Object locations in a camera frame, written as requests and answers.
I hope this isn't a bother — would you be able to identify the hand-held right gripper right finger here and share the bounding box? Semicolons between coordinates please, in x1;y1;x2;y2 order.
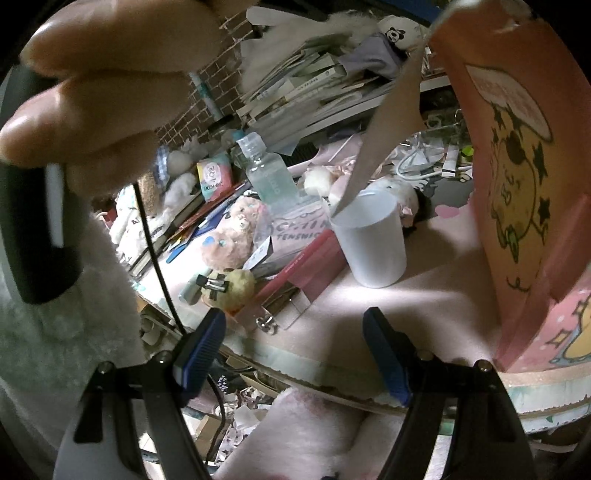
362;307;539;480

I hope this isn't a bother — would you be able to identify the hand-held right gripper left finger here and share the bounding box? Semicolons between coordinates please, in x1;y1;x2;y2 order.
53;308;227;480

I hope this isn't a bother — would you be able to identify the white cup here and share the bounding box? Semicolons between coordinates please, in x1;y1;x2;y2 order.
329;188;408;289

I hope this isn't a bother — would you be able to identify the pink long box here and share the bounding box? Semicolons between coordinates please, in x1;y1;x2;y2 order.
252;228;349;330

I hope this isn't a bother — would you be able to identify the pink cardboard box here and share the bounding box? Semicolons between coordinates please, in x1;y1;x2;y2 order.
330;0;591;374

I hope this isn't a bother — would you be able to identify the person's left forearm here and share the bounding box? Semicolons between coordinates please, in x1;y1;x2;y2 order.
0;212;148;462

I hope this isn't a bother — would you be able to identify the person's left hand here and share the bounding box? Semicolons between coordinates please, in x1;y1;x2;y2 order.
0;0;241;197

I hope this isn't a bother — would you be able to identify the pink printed desk mat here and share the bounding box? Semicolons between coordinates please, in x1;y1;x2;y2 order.
139;134;591;416

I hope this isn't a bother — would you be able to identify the small metal clip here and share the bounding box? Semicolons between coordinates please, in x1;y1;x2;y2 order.
256;311;281;334

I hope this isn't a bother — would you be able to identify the pink fluffy clothing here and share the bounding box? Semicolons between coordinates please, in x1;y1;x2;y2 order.
217;385;416;480

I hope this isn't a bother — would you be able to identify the white blister pack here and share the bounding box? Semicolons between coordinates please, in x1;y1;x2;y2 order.
243;235;274;271

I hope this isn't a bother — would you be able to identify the pile of pens and stationery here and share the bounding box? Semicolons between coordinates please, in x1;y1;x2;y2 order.
117;182;252;278

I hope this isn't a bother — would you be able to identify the pink bear plush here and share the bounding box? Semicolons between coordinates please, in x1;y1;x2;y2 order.
201;196;271;271

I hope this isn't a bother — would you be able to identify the plaid dog plush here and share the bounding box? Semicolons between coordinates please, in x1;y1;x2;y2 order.
136;145;172;217

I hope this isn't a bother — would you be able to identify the white cotton plush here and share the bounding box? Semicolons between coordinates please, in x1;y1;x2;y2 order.
165;150;198;206

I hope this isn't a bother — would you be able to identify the colourful tissue pack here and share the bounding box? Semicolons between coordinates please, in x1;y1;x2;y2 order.
196;154;232;203

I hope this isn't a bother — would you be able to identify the small white animal plush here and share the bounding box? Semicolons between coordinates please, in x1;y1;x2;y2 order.
367;178;437;228

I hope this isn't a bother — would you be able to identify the clear plastic bottle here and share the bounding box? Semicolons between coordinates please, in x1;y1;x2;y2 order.
235;131;301;217

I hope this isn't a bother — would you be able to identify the white cream tube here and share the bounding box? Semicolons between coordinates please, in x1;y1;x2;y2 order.
440;143;459;178

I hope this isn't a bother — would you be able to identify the rolled paper tube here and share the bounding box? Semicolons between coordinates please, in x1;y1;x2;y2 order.
189;69;222;121

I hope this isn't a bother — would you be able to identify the white desk shelf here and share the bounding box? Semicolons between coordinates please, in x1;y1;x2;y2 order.
272;74;451;144

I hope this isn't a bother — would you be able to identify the stack of books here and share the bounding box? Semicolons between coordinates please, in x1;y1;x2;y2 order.
238;41;402;139

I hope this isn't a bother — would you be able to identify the purple cloth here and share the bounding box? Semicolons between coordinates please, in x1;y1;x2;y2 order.
339;34;409;77

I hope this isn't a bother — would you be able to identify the panda print bowl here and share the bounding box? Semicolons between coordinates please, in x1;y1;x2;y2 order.
379;14;426;51

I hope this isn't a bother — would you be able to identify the black cable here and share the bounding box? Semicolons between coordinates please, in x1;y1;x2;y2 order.
131;182;227;462

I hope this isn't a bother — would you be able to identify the white adapter cable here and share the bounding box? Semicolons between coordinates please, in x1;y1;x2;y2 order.
392;138;462;182

